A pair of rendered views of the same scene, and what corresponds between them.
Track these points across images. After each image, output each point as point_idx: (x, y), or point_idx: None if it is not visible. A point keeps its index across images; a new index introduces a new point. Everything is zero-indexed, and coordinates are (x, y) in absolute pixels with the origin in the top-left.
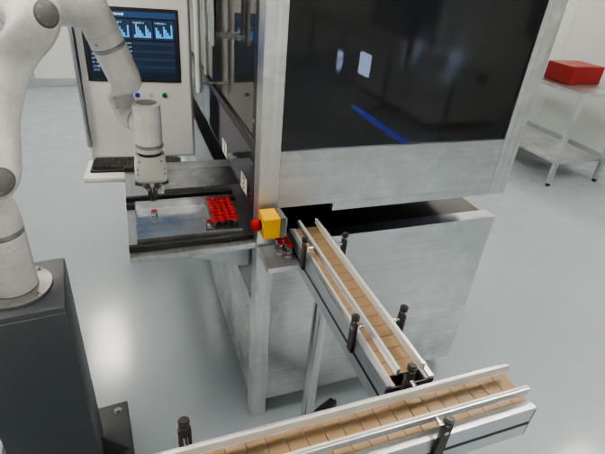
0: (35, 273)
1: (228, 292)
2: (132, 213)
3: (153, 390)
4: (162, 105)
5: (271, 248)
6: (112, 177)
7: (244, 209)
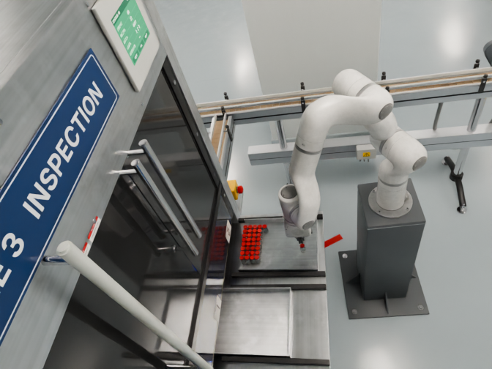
0: (376, 195)
1: None
2: (320, 268)
3: (330, 325)
4: None
5: None
6: None
7: (230, 259)
